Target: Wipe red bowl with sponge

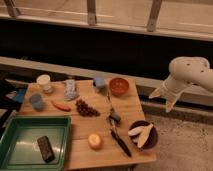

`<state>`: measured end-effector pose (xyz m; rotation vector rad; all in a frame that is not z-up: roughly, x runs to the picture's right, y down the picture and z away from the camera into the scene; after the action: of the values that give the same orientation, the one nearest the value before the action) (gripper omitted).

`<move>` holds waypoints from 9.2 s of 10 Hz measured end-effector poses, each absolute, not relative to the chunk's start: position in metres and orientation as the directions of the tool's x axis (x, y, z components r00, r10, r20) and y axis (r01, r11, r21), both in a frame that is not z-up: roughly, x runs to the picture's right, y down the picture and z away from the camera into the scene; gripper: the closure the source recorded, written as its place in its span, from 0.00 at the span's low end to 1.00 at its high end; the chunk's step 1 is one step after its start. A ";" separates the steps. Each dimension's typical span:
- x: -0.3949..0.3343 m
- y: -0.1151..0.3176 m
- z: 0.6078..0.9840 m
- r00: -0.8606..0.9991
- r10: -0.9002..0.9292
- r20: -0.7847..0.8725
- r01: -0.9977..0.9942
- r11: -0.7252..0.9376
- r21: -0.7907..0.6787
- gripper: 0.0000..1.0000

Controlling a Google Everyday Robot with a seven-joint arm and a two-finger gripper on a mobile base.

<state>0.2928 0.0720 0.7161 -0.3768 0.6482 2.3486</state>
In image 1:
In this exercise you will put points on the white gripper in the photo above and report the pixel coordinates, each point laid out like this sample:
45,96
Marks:
171,89

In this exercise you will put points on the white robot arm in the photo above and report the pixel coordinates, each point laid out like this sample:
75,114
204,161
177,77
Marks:
184,72

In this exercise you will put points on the dark purple bowl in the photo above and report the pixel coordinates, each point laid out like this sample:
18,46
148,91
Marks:
153,136

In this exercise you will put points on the red bowl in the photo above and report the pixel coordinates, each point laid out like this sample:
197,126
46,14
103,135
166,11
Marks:
118,86

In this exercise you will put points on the cream banana slice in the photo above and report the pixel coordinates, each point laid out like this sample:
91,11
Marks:
144,135

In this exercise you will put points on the white banana slice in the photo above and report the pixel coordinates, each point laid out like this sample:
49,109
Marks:
135,131

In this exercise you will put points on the yellow round fruit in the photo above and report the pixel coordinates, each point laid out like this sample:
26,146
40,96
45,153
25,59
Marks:
95,141

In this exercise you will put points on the dark grape bunch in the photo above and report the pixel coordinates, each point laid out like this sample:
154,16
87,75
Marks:
85,110

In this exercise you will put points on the orange carrot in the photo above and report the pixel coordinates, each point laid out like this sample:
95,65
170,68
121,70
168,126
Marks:
61,106

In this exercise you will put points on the white cup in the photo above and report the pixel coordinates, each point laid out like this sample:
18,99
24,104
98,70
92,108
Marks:
44,82

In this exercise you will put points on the blue plastic cup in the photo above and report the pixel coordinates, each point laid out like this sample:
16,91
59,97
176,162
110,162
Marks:
37,102

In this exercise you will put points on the dark brown block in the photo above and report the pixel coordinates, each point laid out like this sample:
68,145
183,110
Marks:
46,149

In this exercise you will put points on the blue object at table edge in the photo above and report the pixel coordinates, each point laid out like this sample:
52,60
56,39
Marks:
19,95

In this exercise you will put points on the green plastic tray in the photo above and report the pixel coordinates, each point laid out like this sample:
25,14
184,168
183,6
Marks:
19,150

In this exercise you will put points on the black handled utensil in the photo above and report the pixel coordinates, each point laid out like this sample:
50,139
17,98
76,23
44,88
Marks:
114,120

